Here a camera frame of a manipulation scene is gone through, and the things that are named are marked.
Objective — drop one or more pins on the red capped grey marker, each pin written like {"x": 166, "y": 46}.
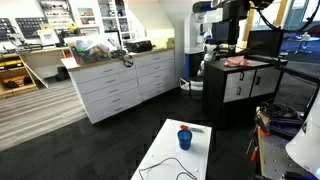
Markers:
{"x": 184, "y": 127}

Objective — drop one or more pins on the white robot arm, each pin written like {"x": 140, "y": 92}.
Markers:
{"x": 304, "y": 148}

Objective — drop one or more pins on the metal robot base table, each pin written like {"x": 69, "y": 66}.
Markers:
{"x": 274, "y": 162}

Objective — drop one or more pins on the blue plastic cup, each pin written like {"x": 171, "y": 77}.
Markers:
{"x": 184, "y": 137}

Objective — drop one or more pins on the black box device on counter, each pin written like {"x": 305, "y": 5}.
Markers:
{"x": 139, "y": 46}

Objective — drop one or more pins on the white drawer cabinet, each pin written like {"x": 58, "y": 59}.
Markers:
{"x": 108, "y": 88}

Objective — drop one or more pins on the white and blue tall robot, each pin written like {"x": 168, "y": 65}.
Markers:
{"x": 197, "y": 29}

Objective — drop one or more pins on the black cabinet with white drawers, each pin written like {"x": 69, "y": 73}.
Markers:
{"x": 231, "y": 94}

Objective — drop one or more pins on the pink cloth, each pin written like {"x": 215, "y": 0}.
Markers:
{"x": 237, "y": 61}

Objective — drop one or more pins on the clear bin of colourful items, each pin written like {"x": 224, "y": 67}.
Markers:
{"x": 89, "y": 49}

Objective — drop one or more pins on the black computer monitor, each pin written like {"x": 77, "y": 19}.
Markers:
{"x": 265, "y": 42}

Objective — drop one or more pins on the wooden workbench shelf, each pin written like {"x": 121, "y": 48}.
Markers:
{"x": 19, "y": 72}

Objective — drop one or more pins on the white wall shelving unit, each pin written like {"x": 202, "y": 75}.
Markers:
{"x": 90, "y": 16}

